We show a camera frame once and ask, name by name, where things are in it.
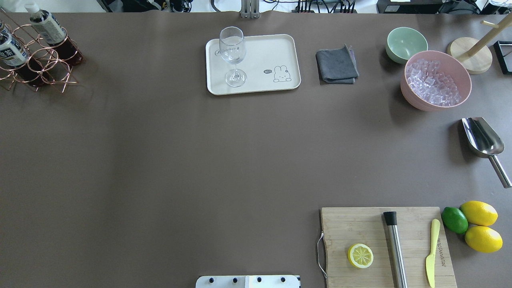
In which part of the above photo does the steel ice scoop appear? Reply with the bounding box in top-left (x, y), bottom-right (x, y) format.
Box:
top-left (461, 117), bottom-right (511, 188)

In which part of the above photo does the yellow lemon lower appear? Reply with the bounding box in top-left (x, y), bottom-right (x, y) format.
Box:
top-left (464, 226), bottom-right (503, 253)

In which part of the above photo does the yellow plastic knife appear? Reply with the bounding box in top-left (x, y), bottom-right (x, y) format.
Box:
top-left (425, 219), bottom-right (440, 288)

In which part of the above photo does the black glass holder tray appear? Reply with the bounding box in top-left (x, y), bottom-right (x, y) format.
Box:
top-left (493, 41), bottom-right (512, 75)

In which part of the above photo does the aluminium frame post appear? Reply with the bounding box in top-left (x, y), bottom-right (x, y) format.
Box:
top-left (240, 0), bottom-right (261, 19)

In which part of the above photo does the grey folded cloth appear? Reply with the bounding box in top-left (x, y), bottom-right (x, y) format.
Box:
top-left (315, 45), bottom-right (360, 84)

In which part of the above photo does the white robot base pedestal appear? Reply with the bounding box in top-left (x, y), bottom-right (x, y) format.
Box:
top-left (195, 274), bottom-right (301, 288)

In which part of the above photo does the pink bowl of ice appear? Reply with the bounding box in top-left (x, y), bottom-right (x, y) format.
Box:
top-left (400, 50), bottom-right (472, 112)

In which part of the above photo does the steel muddler black tip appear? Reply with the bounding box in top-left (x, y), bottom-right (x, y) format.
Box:
top-left (383, 211), bottom-right (408, 288)

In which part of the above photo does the green bowl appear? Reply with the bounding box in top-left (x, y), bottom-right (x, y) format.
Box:
top-left (385, 27), bottom-right (428, 64)

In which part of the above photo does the green lime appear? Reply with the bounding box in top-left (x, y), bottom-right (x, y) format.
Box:
top-left (441, 206), bottom-right (469, 234)

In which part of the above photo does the bamboo cutting board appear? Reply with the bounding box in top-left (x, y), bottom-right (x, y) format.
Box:
top-left (320, 207), bottom-right (441, 288)

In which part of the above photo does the yellow lemon upper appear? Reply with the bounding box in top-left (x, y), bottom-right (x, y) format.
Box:
top-left (460, 200), bottom-right (498, 226)

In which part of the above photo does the cream rabbit tray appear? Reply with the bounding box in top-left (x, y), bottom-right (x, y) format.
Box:
top-left (206, 34), bottom-right (301, 95)

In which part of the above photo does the clear wine glass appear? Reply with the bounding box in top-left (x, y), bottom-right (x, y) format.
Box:
top-left (219, 27), bottom-right (246, 87)

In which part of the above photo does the wooden cup tree stand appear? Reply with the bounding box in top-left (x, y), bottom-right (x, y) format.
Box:
top-left (447, 14), bottom-right (512, 74)

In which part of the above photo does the tea bottle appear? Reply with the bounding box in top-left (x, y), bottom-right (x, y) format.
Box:
top-left (24, 2), bottom-right (84, 67)
top-left (0, 22), bottom-right (48, 88)

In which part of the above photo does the copper wire bottle basket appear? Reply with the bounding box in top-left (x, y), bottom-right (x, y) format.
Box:
top-left (1, 9), bottom-right (85, 92)

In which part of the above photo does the yellow lemon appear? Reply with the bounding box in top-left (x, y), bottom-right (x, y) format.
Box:
top-left (464, 226), bottom-right (503, 253)
top-left (460, 200), bottom-right (498, 226)

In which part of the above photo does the half lemon slice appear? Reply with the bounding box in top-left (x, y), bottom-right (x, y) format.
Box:
top-left (347, 244), bottom-right (374, 269)

